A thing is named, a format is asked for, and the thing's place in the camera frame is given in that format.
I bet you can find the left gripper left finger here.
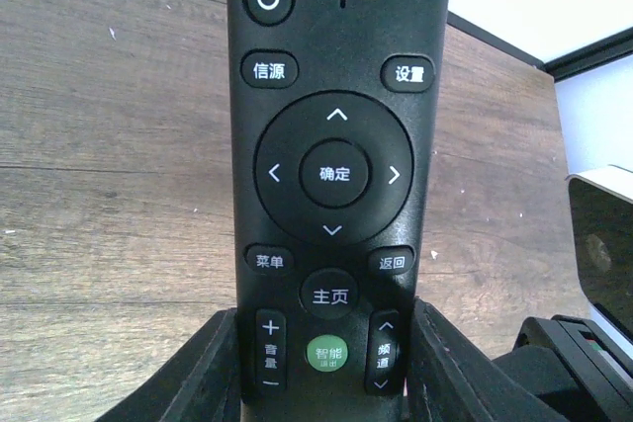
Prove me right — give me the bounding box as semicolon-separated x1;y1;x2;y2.
98;308;240;422

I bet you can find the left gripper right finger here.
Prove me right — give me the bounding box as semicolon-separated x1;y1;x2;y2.
407;298;566;421

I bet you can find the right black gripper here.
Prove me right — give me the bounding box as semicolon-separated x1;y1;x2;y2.
494;315;632;421

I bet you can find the black remote control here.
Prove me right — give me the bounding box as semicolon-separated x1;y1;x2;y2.
226;0;448;411

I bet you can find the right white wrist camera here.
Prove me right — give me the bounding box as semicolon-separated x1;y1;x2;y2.
567;165;632;339

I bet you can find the black aluminium frame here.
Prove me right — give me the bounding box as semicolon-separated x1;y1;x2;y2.
445;10;633;82

